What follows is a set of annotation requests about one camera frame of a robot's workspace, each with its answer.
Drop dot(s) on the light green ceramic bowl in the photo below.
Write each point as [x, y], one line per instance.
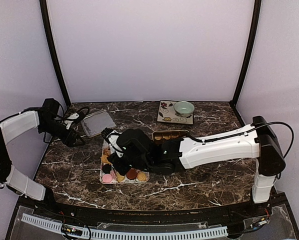
[183, 108]

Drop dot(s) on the swirl butter cookie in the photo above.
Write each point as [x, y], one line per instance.
[142, 176]

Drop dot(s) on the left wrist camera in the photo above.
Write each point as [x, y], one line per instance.
[69, 121]

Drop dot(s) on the square floral plate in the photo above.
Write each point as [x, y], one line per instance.
[166, 114]

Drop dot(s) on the brown chocolate cookie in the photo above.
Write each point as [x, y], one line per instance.
[131, 174]

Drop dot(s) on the floral cookie tray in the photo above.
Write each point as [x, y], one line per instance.
[113, 173]

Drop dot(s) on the white slotted cable duct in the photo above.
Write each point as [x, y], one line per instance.
[148, 233]

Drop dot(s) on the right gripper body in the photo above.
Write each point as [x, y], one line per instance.
[122, 169]

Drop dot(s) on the round yellow biscuit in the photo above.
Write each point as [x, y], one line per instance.
[120, 178]

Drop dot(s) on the pink sandwich cookie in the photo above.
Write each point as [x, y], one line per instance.
[107, 178]

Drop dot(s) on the silver tin lid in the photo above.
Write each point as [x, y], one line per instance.
[94, 123]

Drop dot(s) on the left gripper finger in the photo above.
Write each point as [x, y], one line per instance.
[79, 140]
[77, 144]

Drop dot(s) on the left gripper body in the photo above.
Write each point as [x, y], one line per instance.
[64, 138]

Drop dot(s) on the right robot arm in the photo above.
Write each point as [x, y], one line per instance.
[133, 149]

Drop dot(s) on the gold cookie tin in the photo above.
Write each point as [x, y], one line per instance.
[161, 136]

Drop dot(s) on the black sandwich cookie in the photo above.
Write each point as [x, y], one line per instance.
[107, 168]

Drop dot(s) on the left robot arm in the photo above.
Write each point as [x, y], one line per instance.
[18, 144]

